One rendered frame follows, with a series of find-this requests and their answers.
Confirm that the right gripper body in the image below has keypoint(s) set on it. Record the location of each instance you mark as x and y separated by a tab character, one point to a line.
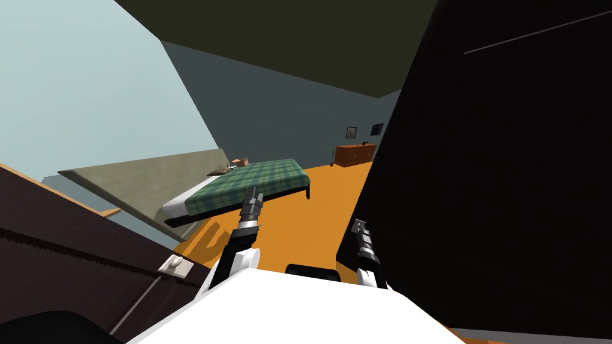
367	244

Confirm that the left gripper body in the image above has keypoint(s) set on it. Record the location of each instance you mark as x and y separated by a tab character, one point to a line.
251	209

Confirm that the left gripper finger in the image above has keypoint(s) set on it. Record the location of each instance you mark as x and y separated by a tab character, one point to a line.
248	192
254	194

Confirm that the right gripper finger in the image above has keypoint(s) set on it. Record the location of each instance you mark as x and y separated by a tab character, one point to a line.
364	225
356	227

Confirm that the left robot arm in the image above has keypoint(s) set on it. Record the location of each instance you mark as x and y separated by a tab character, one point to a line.
233	253

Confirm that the bed with green plaid blanket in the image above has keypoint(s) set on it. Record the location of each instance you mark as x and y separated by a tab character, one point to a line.
248	184

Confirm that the brown wooden dresser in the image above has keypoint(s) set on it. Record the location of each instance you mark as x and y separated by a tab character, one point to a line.
353	154

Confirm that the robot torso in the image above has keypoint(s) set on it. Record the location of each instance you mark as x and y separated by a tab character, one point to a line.
296	310

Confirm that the black cupboard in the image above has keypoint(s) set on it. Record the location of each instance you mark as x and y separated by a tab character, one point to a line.
487	181

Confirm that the dark brown door leaf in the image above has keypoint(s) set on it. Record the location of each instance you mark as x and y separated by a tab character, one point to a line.
62	248

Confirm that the grey framed wall picture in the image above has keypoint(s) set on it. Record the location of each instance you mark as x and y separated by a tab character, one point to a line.
351	133

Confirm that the dark framed wall picture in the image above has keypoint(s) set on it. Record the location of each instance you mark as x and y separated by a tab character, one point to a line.
377	129

